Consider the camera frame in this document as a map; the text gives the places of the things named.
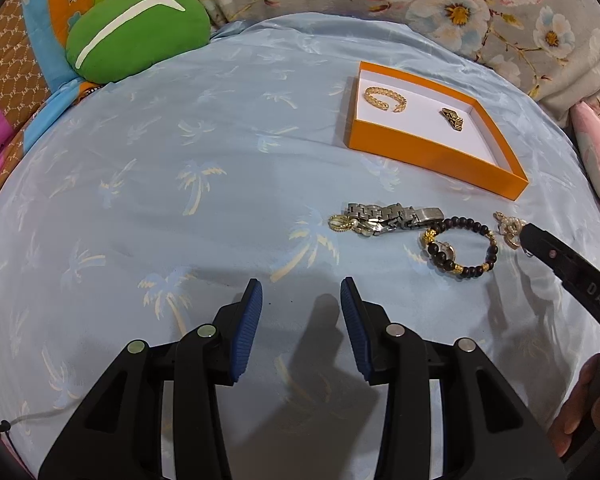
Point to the orange jewelry box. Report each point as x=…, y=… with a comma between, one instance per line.
x=430, y=152

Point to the gold pearl earring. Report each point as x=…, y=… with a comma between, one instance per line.
x=505, y=222

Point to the silver metal watch band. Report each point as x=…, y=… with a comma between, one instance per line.
x=390, y=215

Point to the gold link watch band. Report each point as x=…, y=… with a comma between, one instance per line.
x=452, y=119

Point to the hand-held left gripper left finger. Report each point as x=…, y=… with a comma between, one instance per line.
x=245, y=330

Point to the colourful printed blanket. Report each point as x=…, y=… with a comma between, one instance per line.
x=10, y=75

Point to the light blue palm-print bedsheet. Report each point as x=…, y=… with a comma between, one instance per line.
x=180, y=160

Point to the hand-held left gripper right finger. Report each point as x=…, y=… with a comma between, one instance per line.
x=355, y=330

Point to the person's right hand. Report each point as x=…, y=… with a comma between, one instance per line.
x=577, y=410

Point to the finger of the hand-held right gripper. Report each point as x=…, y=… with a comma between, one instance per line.
x=570, y=270

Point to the green cushion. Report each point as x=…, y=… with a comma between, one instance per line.
x=145, y=45

